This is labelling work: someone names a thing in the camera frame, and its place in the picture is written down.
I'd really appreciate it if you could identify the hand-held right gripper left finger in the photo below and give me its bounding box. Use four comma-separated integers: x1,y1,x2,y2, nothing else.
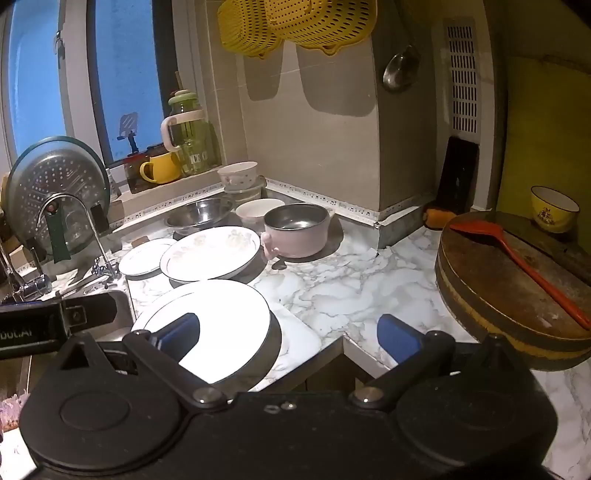
56,313,230,409

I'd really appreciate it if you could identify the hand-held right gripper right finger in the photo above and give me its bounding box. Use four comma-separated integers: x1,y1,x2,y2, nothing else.
348,315,525,409

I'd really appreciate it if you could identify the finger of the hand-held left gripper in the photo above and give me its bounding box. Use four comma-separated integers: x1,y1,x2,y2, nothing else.
60,292,117,334

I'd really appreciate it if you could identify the large white plate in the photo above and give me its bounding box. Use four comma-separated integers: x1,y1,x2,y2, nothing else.
130,279,272,387

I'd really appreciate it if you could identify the small white plate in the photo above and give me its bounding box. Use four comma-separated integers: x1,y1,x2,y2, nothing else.
118,237,179,278

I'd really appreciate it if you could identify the floral deep white plate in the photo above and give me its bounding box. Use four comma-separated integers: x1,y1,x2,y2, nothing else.
160,226,262,282

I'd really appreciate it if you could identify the stainless steel bowl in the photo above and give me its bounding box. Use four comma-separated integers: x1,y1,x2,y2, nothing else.
164,198,236,232

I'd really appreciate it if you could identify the small steel bowl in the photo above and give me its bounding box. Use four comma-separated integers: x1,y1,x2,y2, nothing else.
260,203,334,259

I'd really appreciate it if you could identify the white bowl with red flower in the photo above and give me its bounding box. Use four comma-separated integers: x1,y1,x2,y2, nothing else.
235,198,286,232

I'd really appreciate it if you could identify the steel sink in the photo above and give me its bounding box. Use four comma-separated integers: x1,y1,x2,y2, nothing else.
0,285,136,403

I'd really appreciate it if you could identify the chrome tap fitting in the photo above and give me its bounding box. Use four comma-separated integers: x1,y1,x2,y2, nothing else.
0,244,53,302

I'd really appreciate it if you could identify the curved chrome faucet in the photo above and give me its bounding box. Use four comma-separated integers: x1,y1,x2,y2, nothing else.
36,193,122,283

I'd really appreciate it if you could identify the purple cloth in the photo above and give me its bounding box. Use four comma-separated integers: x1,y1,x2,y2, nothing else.
0,394,25,433

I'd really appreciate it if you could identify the round wooden chopping board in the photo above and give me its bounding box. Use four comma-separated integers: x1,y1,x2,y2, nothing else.
434,211,591,371

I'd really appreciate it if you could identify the orange object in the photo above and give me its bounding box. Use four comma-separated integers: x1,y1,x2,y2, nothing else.
424,208,457,230

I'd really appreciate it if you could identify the red spatula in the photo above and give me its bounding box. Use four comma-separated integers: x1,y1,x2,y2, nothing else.
450,220,591,331

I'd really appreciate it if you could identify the dark glass jar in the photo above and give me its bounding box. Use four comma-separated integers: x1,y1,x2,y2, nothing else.
123,154,152,195

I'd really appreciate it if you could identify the perforated metal steamer plate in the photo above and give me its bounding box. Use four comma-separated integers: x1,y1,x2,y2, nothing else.
4,136,112,259

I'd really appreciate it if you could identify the yellow mug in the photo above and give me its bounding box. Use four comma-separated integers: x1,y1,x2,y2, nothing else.
139,152,182,185

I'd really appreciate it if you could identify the music note edging tape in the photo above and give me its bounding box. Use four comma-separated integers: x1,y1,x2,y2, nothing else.
110,177,380,228

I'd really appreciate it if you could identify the floral bowl with pink rim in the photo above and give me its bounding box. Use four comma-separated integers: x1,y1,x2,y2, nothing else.
216,161,259,188

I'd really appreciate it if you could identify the black board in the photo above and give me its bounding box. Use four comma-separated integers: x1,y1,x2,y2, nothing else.
436,136,479,216

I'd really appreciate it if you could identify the small stand on windowsill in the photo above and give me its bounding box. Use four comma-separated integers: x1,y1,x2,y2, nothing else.
117,113,140,154

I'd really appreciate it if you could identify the green glass jug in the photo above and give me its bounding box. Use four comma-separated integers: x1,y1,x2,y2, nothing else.
160,89,223,177

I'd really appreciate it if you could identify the yellow patterned bowl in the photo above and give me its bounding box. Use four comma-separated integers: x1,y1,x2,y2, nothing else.
529,185,581,234

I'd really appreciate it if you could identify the window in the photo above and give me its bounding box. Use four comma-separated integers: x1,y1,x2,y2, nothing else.
0,0,174,168

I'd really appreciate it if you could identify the yellow-green cutting board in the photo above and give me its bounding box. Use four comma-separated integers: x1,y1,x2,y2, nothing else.
498,54,591,223

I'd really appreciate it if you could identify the white vent grille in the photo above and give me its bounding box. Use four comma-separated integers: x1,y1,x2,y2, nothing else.
444,20,481,138

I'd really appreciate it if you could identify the hanging metal ladle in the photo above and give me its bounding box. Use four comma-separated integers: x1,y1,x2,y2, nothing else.
382,43,421,92

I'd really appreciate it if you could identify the small yellow colander basket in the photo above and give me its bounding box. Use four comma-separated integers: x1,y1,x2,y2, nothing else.
217,0,285,59

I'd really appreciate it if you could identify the large yellow colander basket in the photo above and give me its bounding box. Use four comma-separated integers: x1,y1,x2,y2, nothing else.
265,0,378,56

